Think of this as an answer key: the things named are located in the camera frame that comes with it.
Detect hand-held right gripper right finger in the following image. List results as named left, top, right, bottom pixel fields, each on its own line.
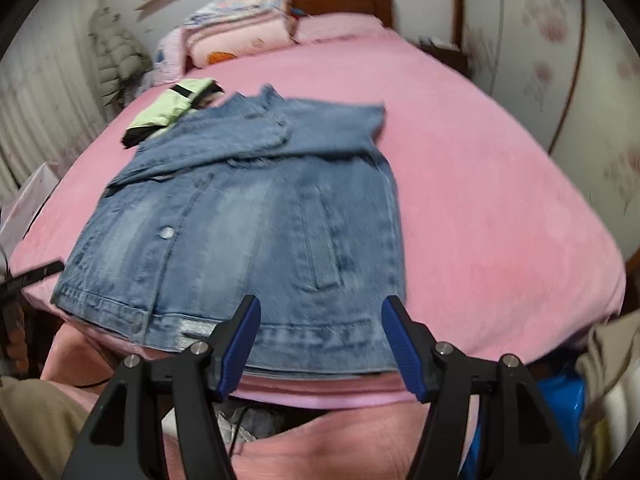
left=381, top=295, right=581, bottom=480

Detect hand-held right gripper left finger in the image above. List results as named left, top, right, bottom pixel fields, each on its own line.
left=60, top=294, right=262, bottom=480

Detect blue denim jacket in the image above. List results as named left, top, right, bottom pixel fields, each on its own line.
left=52, top=85, right=408, bottom=376

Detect pile of cream clothes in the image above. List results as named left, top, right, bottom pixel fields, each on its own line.
left=575, top=310, right=640, bottom=480

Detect white gift bag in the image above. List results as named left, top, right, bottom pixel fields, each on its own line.
left=0, top=161, right=63, bottom=246

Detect person's pink garment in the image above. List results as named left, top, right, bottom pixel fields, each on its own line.
left=40, top=320, right=481, bottom=480

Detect person's beige trousers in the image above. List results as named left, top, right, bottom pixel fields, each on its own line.
left=0, top=377, right=98, bottom=480

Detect blue bag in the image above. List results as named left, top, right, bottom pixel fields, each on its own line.
left=460, top=375, right=587, bottom=480

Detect pale floral curtain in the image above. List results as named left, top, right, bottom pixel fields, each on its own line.
left=0, top=0, right=113, bottom=201

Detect green and black folded garment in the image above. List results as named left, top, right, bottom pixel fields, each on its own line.
left=122, top=77, right=226, bottom=150

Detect beige puffer jacket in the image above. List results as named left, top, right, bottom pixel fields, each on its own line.
left=87, top=7, right=153, bottom=108

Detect white cushion with blue print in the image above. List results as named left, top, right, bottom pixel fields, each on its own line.
left=152, top=27, right=188, bottom=86

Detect dark wooden nightstand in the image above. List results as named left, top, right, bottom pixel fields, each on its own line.
left=415, top=37, right=471, bottom=78

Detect wardrobe with floral doors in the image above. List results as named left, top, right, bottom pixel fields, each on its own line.
left=452, top=0, right=640, bottom=271

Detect pink pillow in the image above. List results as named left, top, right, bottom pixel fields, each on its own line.
left=292, top=14, right=388, bottom=45

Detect dark wooden headboard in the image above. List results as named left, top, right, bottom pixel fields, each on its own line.
left=282, top=0, right=396, bottom=28

